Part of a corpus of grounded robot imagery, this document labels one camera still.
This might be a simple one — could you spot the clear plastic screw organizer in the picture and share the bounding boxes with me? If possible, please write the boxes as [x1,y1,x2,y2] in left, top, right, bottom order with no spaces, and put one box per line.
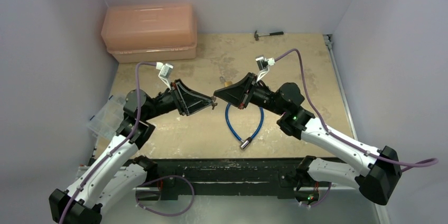
[87,94,126,140]

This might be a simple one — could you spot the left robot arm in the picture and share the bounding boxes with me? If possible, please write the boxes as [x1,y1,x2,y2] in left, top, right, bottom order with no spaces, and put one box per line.
[49,80,215,223]

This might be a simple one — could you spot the small black-handled hammer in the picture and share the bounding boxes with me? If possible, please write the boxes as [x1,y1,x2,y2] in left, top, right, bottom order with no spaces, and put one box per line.
[254,31,284,41]

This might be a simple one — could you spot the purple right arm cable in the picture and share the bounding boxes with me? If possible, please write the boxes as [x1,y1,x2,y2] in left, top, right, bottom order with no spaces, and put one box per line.
[274,48,439,209]

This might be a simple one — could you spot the pink plastic toolbox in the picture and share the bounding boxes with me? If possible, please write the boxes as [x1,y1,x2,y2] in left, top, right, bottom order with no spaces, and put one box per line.
[101,3,198,63]

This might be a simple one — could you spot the brass padlock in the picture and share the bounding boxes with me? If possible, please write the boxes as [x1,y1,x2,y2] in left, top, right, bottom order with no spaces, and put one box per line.
[219,77,233,87]

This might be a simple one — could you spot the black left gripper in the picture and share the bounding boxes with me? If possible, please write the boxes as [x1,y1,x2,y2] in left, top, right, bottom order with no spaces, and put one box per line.
[143,79,212,121]

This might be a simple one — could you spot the blue cable lock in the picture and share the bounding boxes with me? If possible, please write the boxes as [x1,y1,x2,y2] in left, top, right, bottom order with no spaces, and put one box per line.
[225,103,265,151]

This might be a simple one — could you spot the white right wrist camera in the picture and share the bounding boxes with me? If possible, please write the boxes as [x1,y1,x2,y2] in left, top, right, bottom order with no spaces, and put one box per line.
[255,55,275,82]

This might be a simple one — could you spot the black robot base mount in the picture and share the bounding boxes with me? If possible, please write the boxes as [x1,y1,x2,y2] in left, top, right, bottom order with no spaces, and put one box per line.
[120,156,337,202]

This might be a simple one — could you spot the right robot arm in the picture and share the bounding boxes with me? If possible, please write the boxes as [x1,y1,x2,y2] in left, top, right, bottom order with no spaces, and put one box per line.
[213,73,402,206]

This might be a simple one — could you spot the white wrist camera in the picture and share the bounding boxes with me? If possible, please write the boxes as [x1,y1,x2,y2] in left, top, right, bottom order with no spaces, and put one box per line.
[255,55,275,82]
[156,62,174,89]

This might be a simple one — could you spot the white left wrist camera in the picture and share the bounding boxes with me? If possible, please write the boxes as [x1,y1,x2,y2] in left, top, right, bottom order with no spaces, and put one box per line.
[156,62,174,89]

